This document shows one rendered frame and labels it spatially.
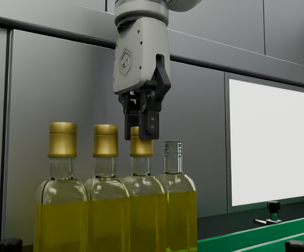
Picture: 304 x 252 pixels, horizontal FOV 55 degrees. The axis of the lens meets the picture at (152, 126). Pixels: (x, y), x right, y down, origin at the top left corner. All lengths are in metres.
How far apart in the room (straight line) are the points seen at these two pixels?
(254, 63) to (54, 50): 0.53
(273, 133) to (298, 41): 0.36
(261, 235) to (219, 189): 0.13
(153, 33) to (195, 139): 0.30
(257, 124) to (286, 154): 0.14
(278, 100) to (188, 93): 0.33
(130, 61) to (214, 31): 0.41
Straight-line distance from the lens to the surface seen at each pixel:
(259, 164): 0.82
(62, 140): 0.37
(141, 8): 0.44
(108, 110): 0.55
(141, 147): 0.42
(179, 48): 0.68
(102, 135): 0.39
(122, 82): 0.44
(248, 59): 0.83
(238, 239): 0.64
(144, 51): 0.41
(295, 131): 0.95
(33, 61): 0.52
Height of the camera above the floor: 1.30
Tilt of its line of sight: 5 degrees up
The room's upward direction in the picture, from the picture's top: straight up
